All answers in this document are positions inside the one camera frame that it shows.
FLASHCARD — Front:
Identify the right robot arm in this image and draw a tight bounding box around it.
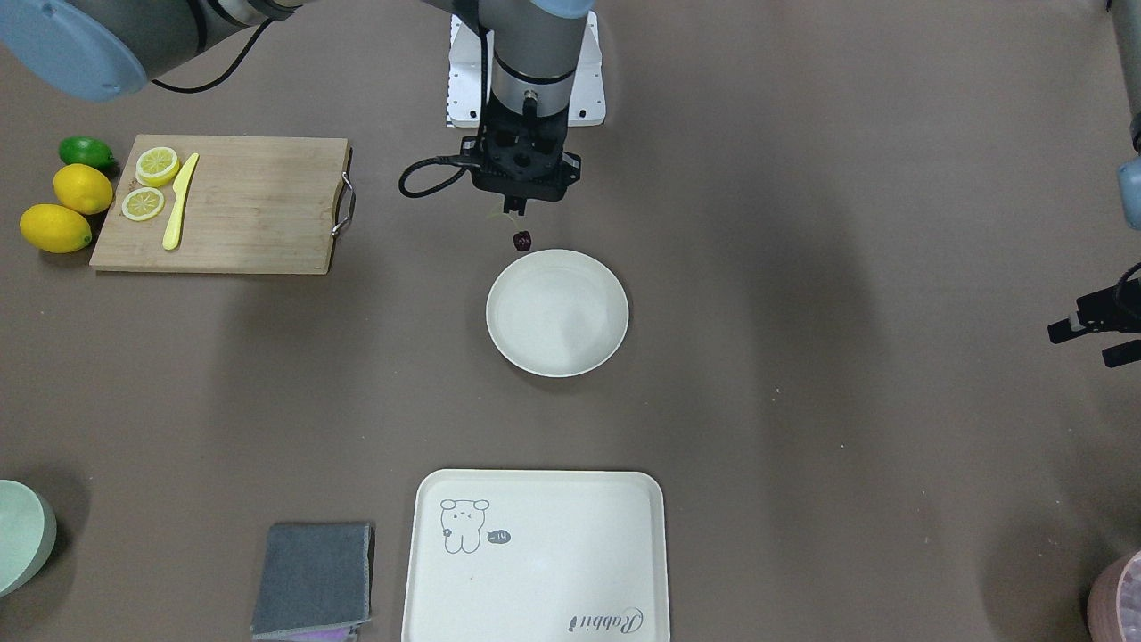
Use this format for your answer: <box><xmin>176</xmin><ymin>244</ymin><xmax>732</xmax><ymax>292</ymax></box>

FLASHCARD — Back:
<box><xmin>3</xmin><ymin>1</ymin><xmax>594</xmax><ymax>216</ymax></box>

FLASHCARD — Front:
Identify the yellow lemon near lime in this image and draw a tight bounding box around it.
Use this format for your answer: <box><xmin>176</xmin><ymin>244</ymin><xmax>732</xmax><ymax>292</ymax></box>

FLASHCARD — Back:
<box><xmin>52</xmin><ymin>163</ymin><xmax>114</xmax><ymax>216</ymax></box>

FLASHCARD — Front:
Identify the green lime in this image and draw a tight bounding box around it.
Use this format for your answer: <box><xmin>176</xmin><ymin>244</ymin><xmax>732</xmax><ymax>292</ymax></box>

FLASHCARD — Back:
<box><xmin>57</xmin><ymin>136</ymin><xmax>118</xmax><ymax>172</ymax></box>

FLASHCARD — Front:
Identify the lemon slice lower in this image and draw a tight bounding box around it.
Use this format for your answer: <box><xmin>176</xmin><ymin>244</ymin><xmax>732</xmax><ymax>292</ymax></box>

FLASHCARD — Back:
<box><xmin>119</xmin><ymin>186</ymin><xmax>165</xmax><ymax>222</ymax></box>

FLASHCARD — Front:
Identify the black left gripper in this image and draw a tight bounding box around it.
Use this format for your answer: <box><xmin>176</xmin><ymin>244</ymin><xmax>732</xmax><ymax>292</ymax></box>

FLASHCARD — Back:
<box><xmin>1047</xmin><ymin>279</ymin><xmax>1141</xmax><ymax>368</ymax></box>

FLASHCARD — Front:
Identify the yellow plastic knife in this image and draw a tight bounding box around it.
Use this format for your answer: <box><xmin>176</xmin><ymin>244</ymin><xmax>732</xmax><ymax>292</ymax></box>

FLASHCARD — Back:
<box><xmin>160</xmin><ymin>152</ymin><xmax>200</xmax><ymax>251</ymax></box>

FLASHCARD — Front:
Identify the lemon slice upper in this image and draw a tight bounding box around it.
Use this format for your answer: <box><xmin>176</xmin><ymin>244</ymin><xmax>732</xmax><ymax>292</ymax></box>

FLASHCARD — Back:
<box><xmin>135</xmin><ymin>146</ymin><xmax>183</xmax><ymax>188</ymax></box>

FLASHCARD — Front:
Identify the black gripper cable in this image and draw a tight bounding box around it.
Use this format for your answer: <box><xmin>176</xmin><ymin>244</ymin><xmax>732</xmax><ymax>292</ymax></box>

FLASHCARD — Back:
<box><xmin>398</xmin><ymin>27</ymin><xmax>496</xmax><ymax>200</ymax></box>

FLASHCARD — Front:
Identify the mint green bowl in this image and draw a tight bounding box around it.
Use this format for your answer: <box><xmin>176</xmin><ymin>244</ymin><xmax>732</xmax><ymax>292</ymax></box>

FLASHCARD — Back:
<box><xmin>1</xmin><ymin>480</ymin><xmax>57</xmax><ymax>598</ymax></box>

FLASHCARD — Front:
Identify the round beige plate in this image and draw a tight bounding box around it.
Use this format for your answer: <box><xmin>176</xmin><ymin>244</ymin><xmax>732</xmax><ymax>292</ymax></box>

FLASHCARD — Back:
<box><xmin>485</xmin><ymin>249</ymin><xmax>630</xmax><ymax>377</ymax></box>

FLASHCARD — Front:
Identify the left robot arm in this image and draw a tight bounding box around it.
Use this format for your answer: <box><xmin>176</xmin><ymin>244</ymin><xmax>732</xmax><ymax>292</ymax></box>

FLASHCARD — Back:
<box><xmin>1047</xmin><ymin>1</ymin><xmax>1140</xmax><ymax>368</ymax></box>

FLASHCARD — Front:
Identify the bamboo cutting board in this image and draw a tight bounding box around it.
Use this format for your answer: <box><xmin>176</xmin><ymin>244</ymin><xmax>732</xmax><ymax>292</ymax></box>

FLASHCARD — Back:
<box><xmin>90</xmin><ymin>135</ymin><xmax>354</xmax><ymax>276</ymax></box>

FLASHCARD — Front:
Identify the white rabbit tray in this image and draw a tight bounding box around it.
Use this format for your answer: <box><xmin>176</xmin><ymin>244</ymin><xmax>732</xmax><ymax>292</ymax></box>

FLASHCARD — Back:
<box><xmin>402</xmin><ymin>470</ymin><xmax>671</xmax><ymax>641</ymax></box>

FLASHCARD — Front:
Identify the yellow lemon outer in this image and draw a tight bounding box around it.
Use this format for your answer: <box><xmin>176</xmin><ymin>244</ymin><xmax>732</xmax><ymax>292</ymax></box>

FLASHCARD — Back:
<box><xmin>18</xmin><ymin>203</ymin><xmax>94</xmax><ymax>253</ymax></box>

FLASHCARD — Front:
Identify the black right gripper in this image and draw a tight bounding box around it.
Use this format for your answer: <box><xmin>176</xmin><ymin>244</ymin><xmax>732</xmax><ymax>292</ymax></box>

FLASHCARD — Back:
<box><xmin>460</xmin><ymin>98</ymin><xmax>582</xmax><ymax>217</ymax></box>

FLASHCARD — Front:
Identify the dark red cherry pair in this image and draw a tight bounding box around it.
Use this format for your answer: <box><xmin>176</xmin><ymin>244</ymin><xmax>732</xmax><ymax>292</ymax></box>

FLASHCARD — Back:
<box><xmin>488</xmin><ymin>211</ymin><xmax>533</xmax><ymax>253</ymax></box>

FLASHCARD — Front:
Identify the lemon slice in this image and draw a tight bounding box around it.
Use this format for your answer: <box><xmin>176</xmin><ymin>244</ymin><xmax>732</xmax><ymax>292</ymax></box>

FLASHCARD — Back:
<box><xmin>135</xmin><ymin>146</ymin><xmax>183</xmax><ymax>188</ymax></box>
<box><xmin>119</xmin><ymin>186</ymin><xmax>165</xmax><ymax>222</ymax></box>

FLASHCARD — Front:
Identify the grey folded cloth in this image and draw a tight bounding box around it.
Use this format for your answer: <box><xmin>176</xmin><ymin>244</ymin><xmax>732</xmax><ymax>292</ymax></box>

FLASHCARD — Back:
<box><xmin>251</xmin><ymin>522</ymin><xmax>373</xmax><ymax>641</ymax></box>

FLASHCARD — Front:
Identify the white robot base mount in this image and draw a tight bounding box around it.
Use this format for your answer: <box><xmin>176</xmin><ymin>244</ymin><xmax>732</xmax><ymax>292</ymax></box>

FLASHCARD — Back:
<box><xmin>446</xmin><ymin>11</ymin><xmax>606</xmax><ymax>130</ymax></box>

